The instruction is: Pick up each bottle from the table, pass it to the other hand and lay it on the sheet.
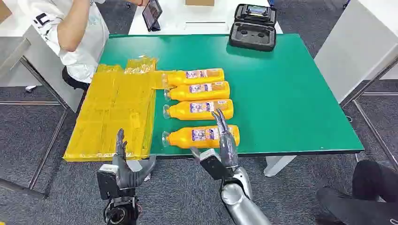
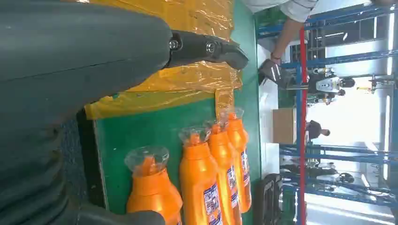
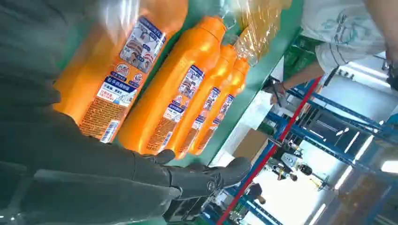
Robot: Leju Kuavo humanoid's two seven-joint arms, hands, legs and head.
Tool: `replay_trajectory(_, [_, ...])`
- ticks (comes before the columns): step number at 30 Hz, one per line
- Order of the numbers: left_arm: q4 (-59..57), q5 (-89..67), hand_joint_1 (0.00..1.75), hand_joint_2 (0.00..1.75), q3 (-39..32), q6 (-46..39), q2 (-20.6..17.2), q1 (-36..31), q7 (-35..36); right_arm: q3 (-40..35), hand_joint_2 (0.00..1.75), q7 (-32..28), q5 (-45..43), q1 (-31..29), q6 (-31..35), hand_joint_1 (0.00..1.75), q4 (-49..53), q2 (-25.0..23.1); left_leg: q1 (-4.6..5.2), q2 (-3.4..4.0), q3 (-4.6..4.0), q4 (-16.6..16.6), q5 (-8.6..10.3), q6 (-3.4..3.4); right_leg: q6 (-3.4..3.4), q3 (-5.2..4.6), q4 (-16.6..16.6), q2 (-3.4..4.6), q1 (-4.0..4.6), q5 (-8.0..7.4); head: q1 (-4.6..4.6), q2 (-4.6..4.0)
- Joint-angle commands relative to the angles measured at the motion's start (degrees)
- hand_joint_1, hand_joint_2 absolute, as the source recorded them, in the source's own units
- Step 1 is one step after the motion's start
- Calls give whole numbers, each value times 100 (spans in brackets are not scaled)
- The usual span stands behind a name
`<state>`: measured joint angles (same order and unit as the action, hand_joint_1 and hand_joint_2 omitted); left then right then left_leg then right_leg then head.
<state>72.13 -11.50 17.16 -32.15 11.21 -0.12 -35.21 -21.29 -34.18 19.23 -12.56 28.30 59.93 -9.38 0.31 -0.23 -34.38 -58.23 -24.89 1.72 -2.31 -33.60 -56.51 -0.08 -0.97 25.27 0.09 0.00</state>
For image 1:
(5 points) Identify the white table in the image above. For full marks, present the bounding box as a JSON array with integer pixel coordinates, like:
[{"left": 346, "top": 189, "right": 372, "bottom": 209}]
[{"left": 128, "top": 0, "right": 283, "bottom": 35}]

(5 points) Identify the white table leg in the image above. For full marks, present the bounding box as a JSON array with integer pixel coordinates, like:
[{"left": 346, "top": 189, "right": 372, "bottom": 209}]
[
  {"left": 127, "top": 159, "right": 152, "bottom": 181},
  {"left": 263, "top": 155, "right": 298, "bottom": 178}
]

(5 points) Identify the yellow plastic sheet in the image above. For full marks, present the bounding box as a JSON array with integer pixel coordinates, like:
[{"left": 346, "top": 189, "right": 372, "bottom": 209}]
[{"left": 63, "top": 56, "right": 168, "bottom": 163}]

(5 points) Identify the orange drink bottle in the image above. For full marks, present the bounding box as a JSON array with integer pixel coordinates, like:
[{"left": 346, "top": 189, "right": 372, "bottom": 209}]
[
  {"left": 161, "top": 125, "right": 241, "bottom": 150},
  {"left": 162, "top": 99, "right": 234, "bottom": 121},
  {"left": 164, "top": 81, "right": 231, "bottom": 102},
  {"left": 161, "top": 68, "right": 225, "bottom": 89}
]

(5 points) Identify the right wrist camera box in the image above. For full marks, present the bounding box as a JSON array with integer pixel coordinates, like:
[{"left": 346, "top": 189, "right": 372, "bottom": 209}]
[{"left": 199, "top": 149, "right": 234, "bottom": 181}]

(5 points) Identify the cardboard box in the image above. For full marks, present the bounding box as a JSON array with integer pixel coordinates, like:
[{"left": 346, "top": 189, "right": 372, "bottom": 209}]
[{"left": 185, "top": 0, "right": 215, "bottom": 7}]

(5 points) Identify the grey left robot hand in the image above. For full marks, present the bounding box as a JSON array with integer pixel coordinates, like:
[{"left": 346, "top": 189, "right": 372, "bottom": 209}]
[{"left": 112, "top": 128, "right": 157, "bottom": 190}]

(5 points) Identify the grey desk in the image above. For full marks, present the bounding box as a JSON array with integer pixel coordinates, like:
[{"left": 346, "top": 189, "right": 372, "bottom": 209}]
[{"left": 0, "top": 0, "right": 84, "bottom": 113}]

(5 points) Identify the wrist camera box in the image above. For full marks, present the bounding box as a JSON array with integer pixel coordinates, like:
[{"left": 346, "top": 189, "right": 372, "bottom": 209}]
[
  {"left": 96, "top": 165, "right": 121, "bottom": 201},
  {"left": 199, "top": 149, "right": 234, "bottom": 181}
]

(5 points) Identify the person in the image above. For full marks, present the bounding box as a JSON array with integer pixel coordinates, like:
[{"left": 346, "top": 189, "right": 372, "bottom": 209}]
[{"left": 18, "top": 0, "right": 150, "bottom": 91}]

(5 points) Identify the black tablet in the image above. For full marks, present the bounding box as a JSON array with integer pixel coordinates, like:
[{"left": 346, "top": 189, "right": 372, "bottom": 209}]
[{"left": 142, "top": 0, "right": 163, "bottom": 32}]

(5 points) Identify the steel desk frame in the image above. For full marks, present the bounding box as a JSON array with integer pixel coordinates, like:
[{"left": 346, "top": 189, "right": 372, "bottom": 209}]
[
  {"left": 340, "top": 57, "right": 398, "bottom": 172},
  {"left": 0, "top": 56, "right": 69, "bottom": 199}
]

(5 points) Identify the handheld device with screen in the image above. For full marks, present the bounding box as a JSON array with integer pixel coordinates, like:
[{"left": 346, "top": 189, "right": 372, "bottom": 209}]
[{"left": 244, "top": 4, "right": 270, "bottom": 18}]

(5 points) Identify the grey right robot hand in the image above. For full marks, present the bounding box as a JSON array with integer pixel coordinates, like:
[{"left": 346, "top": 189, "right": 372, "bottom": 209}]
[{"left": 190, "top": 108, "right": 240, "bottom": 171}]

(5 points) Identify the open black carrying case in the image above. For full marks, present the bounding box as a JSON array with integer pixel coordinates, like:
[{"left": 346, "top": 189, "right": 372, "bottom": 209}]
[{"left": 229, "top": 3, "right": 278, "bottom": 52}]

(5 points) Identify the green table mat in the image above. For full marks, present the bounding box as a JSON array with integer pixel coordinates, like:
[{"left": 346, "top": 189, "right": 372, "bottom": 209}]
[{"left": 99, "top": 33, "right": 365, "bottom": 157}]

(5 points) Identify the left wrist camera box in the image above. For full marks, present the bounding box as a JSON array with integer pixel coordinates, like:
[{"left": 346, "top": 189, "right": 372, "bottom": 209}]
[{"left": 96, "top": 165, "right": 121, "bottom": 201}]

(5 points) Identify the white desk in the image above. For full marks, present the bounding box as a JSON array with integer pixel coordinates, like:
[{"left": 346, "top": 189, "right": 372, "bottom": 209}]
[{"left": 314, "top": 0, "right": 398, "bottom": 103}]

